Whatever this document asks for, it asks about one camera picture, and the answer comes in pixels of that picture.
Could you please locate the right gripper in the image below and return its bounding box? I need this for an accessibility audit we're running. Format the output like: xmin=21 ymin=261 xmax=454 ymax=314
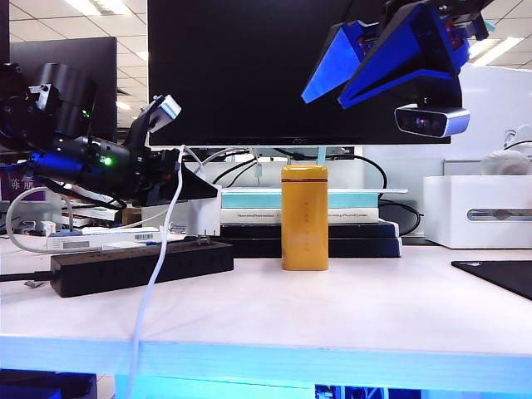
xmin=301 ymin=0 xmax=496 ymax=111

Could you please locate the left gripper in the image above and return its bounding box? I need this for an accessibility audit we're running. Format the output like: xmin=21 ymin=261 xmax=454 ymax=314
xmin=132 ymin=149 xmax=221 ymax=208

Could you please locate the white 65W wall charger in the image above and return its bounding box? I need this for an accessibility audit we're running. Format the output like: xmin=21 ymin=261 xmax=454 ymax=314
xmin=189 ymin=197 xmax=222 ymax=247

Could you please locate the white charger cable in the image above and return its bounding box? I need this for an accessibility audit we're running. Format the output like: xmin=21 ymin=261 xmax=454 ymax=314
xmin=124 ymin=143 xmax=207 ymax=399

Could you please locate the teal book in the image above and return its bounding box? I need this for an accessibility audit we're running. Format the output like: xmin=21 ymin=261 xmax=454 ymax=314
xmin=219 ymin=193 xmax=380 ymax=211

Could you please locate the white book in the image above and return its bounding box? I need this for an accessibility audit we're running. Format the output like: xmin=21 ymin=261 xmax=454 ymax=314
xmin=219 ymin=209 xmax=381 ymax=224

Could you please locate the black flat box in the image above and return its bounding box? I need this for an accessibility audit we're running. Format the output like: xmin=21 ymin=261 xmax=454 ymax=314
xmin=219 ymin=220 xmax=400 ymax=240
xmin=215 ymin=237 xmax=403 ymax=259

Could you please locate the brown wooden shelf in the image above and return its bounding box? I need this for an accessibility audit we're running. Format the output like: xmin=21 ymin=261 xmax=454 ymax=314
xmin=121 ymin=205 xmax=143 ymax=228

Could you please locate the white blue carton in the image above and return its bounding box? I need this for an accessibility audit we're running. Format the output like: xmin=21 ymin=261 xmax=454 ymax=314
xmin=46 ymin=226 xmax=164 ymax=253

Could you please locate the stack of books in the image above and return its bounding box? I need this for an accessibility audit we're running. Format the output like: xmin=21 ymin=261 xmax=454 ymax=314
xmin=61 ymin=204 xmax=122 ymax=222

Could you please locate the yellow rectangular tin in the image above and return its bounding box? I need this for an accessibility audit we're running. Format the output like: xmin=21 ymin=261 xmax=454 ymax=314
xmin=281 ymin=164 xmax=329 ymax=272

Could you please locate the black AOC monitor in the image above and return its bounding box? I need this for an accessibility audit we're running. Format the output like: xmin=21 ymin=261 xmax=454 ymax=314
xmin=147 ymin=0 xmax=452 ymax=147

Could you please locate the black power strip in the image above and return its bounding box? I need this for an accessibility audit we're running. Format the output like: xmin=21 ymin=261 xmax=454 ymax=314
xmin=50 ymin=240 xmax=235 ymax=298

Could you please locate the grey storage box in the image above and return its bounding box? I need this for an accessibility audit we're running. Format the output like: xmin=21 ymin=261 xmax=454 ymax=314
xmin=443 ymin=158 xmax=488 ymax=178

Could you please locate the black computer monitor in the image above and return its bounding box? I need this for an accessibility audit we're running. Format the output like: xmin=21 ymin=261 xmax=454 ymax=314
xmin=8 ymin=36 xmax=119 ymax=142
xmin=0 ymin=0 xmax=10 ymax=64

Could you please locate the purple name sign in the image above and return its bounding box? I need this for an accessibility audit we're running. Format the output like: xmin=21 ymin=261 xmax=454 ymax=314
xmin=0 ymin=172 xmax=62 ymax=225

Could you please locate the white tissue box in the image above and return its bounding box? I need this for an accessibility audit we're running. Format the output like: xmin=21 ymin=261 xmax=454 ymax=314
xmin=422 ymin=174 xmax=532 ymax=250

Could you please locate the dark blue cabinet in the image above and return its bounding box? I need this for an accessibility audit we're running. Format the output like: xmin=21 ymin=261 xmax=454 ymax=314
xmin=0 ymin=368 xmax=99 ymax=399

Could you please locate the black mouse pad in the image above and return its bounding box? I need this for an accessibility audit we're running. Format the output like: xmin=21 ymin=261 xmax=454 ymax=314
xmin=451 ymin=260 xmax=532 ymax=303

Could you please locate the white monitor cable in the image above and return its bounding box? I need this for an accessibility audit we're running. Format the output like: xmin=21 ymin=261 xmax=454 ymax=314
xmin=111 ymin=147 xmax=255 ymax=232

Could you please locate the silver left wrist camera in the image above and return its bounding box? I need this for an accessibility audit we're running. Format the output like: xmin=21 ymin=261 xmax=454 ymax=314
xmin=145 ymin=93 xmax=183 ymax=134

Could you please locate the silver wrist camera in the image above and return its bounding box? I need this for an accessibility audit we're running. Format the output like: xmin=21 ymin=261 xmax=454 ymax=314
xmin=393 ymin=103 xmax=471 ymax=139
xmin=145 ymin=93 xmax=183 ymax=134

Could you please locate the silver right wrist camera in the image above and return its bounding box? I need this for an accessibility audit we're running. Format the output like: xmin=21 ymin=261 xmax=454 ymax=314
xmin=393 ymin=103 xmax=471 ymax=139

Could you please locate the black cable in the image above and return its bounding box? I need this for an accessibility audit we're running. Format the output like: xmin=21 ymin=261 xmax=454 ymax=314
xmin=330 ymin=153 xmax=425 ymax=246

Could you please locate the grey looped cable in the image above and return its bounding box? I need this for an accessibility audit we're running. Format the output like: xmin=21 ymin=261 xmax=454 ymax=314
xmin=5 ymin=186 xmax=76 ymax=254

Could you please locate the black power strip cord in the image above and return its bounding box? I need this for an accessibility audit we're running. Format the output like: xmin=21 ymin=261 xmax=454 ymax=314
xmin=0 ymin=268 xmax=55 ymax=285

